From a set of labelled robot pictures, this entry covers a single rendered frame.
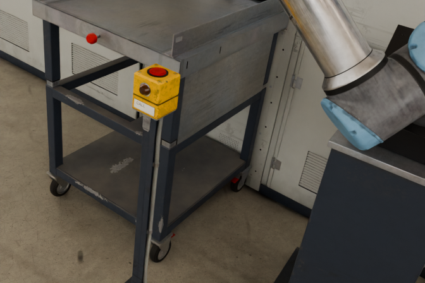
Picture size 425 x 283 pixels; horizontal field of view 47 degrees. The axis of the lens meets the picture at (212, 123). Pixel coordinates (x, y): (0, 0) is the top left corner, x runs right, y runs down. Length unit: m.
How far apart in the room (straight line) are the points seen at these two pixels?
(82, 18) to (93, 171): 0.68
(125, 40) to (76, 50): 1.27
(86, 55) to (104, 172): 0.86
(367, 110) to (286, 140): 1.04
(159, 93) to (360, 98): 0.44
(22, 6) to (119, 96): 0.80
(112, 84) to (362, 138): 1.75
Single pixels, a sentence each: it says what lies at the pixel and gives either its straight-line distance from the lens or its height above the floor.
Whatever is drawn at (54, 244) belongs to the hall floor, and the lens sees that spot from 1.97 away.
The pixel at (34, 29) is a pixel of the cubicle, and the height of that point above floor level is 0.31.
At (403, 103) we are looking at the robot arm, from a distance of 1.08.
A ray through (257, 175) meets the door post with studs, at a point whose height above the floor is 0.08.
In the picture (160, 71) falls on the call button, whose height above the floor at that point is 0.91.
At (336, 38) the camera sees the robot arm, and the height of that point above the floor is 1.07.
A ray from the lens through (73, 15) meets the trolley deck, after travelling 1.62.
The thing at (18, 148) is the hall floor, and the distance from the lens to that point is 2.47.
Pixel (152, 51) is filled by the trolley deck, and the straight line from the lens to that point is 1.40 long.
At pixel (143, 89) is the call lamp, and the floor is 0.88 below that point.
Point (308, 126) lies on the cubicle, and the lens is 1.99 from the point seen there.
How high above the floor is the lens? 1.40
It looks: 31 degrees down
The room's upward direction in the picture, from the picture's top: 9 degrees clockwise
